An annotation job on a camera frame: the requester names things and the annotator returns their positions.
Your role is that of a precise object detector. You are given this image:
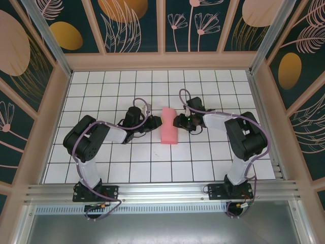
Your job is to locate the grey metal sheet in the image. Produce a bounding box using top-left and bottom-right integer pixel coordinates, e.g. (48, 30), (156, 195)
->
(24, 213), (312, 244)

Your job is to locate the aluminium side rail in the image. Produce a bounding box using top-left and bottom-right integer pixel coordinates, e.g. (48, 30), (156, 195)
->
(246, 70), (289, 181)

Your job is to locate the aluminium front rail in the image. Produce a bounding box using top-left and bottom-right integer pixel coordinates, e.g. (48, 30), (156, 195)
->
(24, 179), (302, 204)

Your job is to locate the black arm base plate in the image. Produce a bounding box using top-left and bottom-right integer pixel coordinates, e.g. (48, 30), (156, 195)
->
(207, 183), (253, 201)
(73, 185), (120, 203)

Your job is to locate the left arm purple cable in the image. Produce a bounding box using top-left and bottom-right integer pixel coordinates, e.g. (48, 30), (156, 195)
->
(72, 98), (150, 222)

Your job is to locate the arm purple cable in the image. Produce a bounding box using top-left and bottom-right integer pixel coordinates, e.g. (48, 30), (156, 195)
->
(72, 98), (150, 222)
(179, 88), (270, 220)

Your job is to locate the slotted cable duct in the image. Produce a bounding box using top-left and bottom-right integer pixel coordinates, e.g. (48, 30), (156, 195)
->
(35, 205), (229, 215)

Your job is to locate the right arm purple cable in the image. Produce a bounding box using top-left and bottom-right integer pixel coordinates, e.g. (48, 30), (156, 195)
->
(179, 88), (270, 220)

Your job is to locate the aluminium corner post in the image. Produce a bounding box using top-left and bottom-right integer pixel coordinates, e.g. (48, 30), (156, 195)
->
(250, 0), (293, 74)
(20, 0), (74, 77)

